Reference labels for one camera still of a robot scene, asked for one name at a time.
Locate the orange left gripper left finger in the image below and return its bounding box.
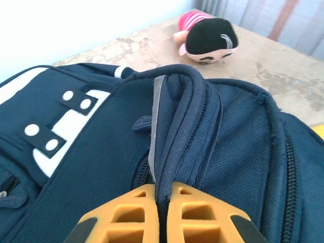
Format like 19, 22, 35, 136
64, 184, 160, 243

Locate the plush doll with black hair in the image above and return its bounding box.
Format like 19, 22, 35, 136
173, 10, 239, 65

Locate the navy blue backpack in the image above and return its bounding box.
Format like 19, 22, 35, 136
0, 64, 324, 243

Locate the yellow picture book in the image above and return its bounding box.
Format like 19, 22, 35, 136
311, 125, 324, 143

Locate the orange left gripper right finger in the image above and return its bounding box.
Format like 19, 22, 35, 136
167, 181, 268, 243

